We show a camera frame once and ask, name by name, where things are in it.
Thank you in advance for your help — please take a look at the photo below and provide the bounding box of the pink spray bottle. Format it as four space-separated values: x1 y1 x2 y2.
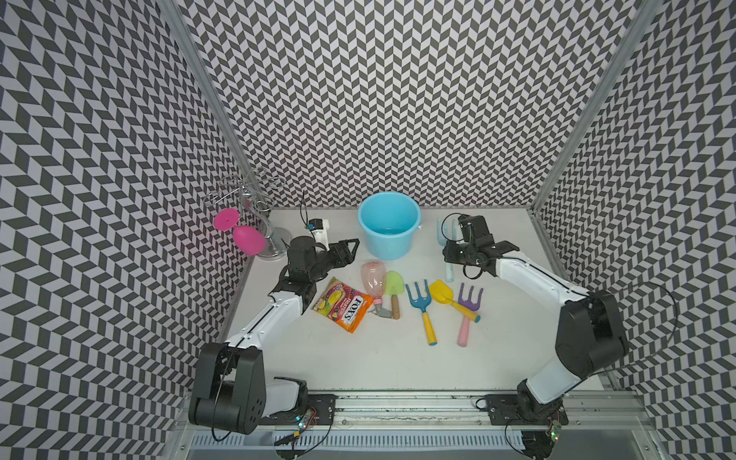
361 261 393 319

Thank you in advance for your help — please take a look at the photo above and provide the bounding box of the yellow trowel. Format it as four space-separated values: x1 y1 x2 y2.
429 280 481 323

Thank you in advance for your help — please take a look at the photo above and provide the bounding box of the green trowel wooden handle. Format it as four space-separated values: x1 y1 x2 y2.
385 270 404 320

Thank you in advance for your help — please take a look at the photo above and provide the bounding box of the teal rake yellow handle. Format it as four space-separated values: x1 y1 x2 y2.
406 281 437 346

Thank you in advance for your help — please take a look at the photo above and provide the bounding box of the purple rake pink handle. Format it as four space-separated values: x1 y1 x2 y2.
457 283 484 348

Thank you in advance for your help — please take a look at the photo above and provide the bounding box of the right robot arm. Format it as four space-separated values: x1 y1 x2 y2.
443 213 629 425

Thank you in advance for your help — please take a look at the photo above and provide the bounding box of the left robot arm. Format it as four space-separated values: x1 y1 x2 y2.
188 236 360 434

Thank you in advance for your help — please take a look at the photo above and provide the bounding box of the Fox's candy bag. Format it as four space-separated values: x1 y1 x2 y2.
310 278 374 334

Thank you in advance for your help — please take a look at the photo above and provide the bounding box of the light blue plastic bucket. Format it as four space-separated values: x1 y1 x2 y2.
358 192 422 261

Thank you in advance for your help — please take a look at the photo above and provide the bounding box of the pink wine glass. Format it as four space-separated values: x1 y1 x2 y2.
213 208 266 256

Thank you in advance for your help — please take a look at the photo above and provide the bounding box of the chrome glass rack stand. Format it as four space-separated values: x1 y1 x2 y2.
204 174 291 261

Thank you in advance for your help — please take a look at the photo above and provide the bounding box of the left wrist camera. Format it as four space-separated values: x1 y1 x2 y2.
307 218 330 250

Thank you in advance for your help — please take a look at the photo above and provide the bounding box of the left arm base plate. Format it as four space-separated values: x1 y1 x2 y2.
260 393 337 427

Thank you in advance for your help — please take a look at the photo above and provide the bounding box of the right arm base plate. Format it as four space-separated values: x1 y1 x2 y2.
483 393 569 427

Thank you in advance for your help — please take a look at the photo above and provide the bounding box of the aluminium front rail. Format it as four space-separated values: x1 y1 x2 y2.
159 390 671 459

